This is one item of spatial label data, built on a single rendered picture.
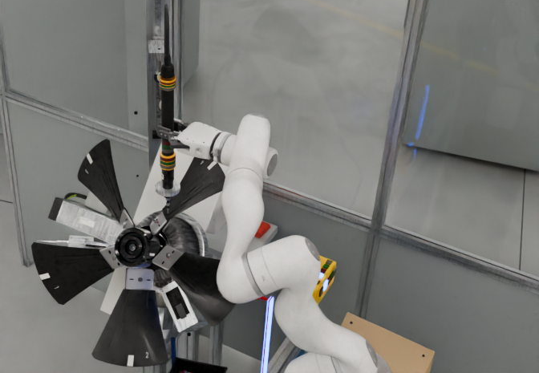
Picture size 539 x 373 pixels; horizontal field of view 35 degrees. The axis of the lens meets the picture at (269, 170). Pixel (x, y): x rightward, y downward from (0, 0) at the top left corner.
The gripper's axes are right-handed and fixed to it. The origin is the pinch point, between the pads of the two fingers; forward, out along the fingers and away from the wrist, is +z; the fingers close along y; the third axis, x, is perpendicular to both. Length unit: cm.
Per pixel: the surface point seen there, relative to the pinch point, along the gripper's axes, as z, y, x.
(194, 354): 9, 33, -126
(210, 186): -6.5, 13.0, -25.4
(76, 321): 83, 54, -165
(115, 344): 5, -22, -67
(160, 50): 34, 49, -8
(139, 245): 7.7, -4.2, -41.9
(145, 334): -1, -14, -66
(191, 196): -1.6, 10.2, -29.4
